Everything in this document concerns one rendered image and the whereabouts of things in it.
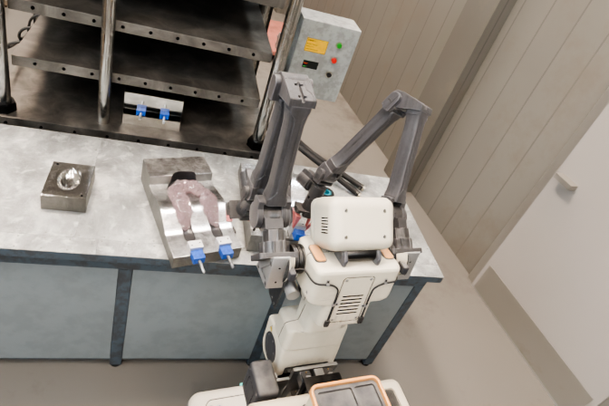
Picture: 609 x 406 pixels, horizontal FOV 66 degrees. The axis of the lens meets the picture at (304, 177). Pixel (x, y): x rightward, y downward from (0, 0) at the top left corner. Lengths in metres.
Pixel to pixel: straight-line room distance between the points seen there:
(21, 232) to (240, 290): 0.83
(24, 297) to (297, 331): 1.07
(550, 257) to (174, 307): 2.16
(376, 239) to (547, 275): 1.97
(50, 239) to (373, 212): 1.11
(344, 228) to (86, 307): 1.20
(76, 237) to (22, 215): 0.21
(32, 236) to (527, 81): 2.88
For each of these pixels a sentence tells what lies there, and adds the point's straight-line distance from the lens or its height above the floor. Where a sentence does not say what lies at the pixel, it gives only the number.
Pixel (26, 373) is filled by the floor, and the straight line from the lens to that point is 2.47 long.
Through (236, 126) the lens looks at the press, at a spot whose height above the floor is 0.78.
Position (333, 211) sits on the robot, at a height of 1.36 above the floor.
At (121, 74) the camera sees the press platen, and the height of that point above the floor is 1.04.
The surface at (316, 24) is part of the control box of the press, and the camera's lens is 2.33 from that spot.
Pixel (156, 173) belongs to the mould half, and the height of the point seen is 0.91.
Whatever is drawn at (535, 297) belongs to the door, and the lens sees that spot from 3.26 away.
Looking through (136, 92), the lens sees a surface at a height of 0.96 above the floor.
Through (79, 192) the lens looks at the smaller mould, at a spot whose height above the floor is 0.87.
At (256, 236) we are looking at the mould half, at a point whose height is 0.89.
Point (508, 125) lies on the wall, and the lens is 3.44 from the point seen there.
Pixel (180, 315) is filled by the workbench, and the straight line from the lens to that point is 2.13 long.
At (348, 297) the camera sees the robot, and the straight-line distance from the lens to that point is 1.38.
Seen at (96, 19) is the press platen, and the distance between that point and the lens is 2.26.
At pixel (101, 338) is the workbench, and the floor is 0.22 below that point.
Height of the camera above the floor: 2.12
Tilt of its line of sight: 34 degrees down
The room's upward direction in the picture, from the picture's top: 21 degrees clockwise
